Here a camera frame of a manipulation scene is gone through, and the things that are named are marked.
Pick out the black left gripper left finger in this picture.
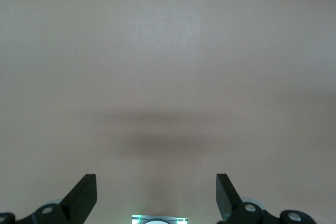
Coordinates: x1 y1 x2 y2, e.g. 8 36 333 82
0 173 97 224

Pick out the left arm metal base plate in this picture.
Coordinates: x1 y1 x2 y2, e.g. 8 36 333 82
132 215 188 224

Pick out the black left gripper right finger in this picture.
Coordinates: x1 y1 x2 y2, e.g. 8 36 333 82
216 173 316 224

